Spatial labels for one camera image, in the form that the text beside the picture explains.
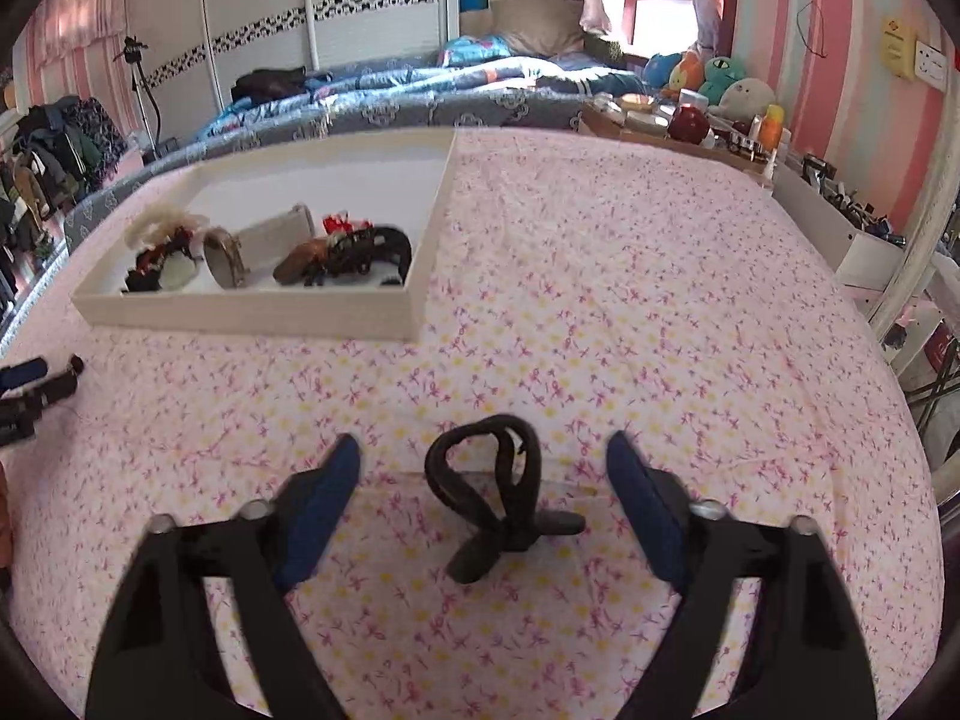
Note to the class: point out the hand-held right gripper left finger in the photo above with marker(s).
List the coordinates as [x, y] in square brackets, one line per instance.
[319, 510]

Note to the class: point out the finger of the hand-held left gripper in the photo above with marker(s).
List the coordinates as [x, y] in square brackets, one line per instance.
[21, 376]
[56, 384]

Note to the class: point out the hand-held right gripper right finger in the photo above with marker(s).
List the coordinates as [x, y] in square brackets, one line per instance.
[645, 502]

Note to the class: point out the black bow hair clip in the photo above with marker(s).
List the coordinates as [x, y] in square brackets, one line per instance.
[510, 517]

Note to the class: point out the black scrunchie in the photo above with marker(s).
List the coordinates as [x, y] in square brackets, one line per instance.
[150, 277]

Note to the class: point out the cream scrunchie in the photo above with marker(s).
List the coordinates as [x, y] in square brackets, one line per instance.
[154, 225]

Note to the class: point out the red knot ornament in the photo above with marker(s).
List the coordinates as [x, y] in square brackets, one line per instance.
[343, 225]

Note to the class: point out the white shallow tray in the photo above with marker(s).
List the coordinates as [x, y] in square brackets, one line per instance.
[360, 165]

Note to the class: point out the pink floral cloth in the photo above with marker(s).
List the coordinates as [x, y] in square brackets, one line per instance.
[600, 315]

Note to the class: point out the clothes rack with clothes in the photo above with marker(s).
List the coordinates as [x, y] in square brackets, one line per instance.
[52, 150]

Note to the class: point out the black tripod stand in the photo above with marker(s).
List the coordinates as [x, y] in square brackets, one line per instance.
[139, 90]

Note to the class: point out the white organizer box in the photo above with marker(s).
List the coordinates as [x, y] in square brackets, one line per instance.
[855, 255]

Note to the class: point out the short pink curtain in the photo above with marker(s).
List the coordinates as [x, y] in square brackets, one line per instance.
[75, 15]

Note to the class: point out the black clothes pile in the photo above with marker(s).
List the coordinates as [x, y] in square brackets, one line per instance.
[266, 84]

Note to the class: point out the red apple-shaped box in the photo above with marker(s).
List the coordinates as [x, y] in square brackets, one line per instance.
[687, 124]

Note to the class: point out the orange bottle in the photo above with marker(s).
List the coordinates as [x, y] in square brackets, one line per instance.
[770, 131]

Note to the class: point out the blue patterned quilt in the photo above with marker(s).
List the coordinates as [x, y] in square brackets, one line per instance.
[420, 101]

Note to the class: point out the orange and blue plush toy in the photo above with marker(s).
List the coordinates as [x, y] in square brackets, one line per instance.
[671, 73]

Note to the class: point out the green plush toy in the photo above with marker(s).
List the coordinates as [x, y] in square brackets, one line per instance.
[724, 75]

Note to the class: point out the beige pillow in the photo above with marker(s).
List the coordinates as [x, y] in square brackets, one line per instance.
[540, 26]

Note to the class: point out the white curved mirror frame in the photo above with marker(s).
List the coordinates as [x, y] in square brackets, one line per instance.
[926, 240]

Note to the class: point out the yellow wall sign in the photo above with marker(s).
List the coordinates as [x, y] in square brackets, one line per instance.
[898, 49]

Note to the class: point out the white wall socket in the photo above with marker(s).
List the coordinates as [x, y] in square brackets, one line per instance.
[930, 64]

